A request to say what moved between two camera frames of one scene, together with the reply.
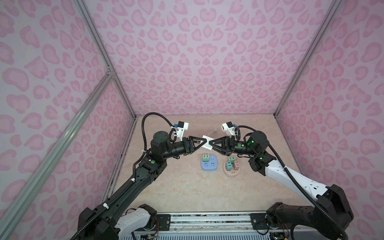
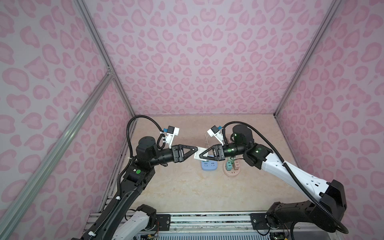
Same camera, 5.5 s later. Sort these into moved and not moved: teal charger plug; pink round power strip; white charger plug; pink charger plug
Moved: white charger plug
Not moved: pink charger plug; teal charger plug; pink round power strip
